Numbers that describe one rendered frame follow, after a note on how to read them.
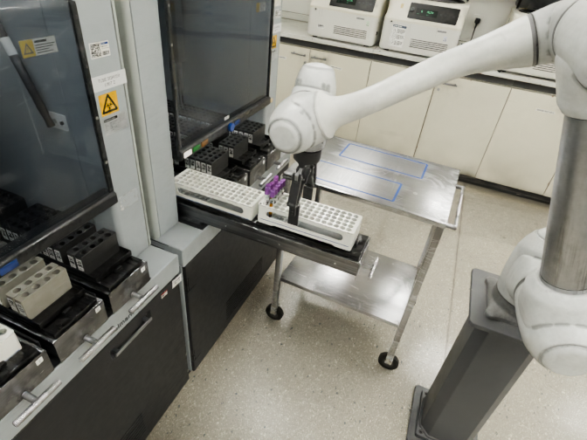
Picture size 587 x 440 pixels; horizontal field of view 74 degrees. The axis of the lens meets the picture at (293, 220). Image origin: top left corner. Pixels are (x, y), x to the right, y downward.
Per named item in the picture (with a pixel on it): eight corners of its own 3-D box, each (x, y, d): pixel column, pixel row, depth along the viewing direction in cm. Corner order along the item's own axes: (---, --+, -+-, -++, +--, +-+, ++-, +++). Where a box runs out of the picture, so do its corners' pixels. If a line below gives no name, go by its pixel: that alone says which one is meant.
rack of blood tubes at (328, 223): (257, 221, 119) (257, 203, 116) (271, 205, 127) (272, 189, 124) (349, 251, 111) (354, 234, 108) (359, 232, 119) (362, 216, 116)
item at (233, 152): (243, 148, 158) (244, 134, 155) (248, 150, 158) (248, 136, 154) (228, 160, 149) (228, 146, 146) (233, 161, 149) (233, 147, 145)
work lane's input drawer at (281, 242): (160, 213, 132) (157, 190, 127) (184, 195, 143) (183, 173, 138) (369, 287, 113) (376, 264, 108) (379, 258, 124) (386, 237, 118)
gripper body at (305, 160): (315, 155, 101) (311, 186, 106) (326, 143, 107) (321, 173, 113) (289, 148, 103) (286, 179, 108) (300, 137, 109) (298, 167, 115)
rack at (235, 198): (170, 196, 129) (169, 180, 125) (189, 183, 136) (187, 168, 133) (251, 223, 121) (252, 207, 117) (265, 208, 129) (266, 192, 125)
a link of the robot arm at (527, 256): (549, 283, 118) (587, 224, 106) (563, 328, 104) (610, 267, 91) (492, 268, 121) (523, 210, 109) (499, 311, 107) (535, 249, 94)
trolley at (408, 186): (264, 317, 194) (274, 170, 146) (301, 263, 229) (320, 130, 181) (397, 375, 174) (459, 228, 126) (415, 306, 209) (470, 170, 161)
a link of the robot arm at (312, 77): (296, 114, 107) (281, 132, 96) (302, 55, 98) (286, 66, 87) (334, 122, 105) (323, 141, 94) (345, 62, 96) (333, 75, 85)
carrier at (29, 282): (58, 280, 93) (52, 261, 89) (65, 283, 92) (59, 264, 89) (13, 314, 84) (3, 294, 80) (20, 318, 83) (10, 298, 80)
